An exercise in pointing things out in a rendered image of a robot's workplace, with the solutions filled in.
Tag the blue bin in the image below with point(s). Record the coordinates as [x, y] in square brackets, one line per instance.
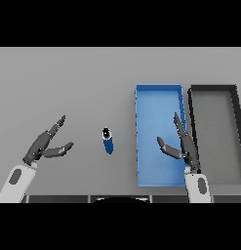
[159, 136]

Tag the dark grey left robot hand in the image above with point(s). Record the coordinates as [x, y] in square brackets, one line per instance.
[40, 145]

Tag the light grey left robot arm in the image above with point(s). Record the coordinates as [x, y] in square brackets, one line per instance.
[17, 182]

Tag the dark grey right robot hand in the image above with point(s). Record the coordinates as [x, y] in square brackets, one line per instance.
[187, 148]

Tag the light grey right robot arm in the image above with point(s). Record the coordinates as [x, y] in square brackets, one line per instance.
[198, 187]

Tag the dark grey bin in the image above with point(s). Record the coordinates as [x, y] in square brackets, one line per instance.
[219, 133]

